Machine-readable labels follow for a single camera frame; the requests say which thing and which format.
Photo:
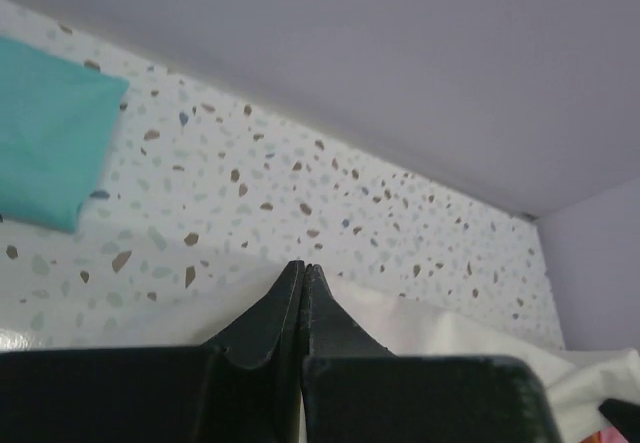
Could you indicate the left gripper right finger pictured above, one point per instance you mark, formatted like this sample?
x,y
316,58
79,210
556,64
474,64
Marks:
x,y
355,390

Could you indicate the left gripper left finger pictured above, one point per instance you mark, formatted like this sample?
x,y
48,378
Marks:
x,y
242,385

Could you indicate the white coca-cola t-shirt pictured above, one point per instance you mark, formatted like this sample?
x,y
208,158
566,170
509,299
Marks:
x,y
586,391

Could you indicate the pink t-shirt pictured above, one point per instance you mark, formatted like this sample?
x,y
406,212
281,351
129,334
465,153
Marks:
x,y
607,435

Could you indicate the folded teal t-shirt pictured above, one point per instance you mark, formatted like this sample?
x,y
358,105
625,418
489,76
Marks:
x,y
57,120

